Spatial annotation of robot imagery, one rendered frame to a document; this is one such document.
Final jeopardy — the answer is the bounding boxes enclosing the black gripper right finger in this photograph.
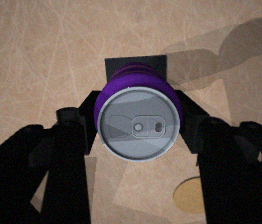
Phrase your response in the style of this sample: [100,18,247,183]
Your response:
[175,90,262,224]

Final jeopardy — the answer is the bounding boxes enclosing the purple drink can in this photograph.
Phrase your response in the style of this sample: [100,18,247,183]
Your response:
[94,62,183,162]

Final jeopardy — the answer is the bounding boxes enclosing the black square coaster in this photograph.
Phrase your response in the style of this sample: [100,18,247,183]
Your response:
[105,55,167,82]

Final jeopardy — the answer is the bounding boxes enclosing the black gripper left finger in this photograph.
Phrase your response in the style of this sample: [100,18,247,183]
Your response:
[0,90,101,224]

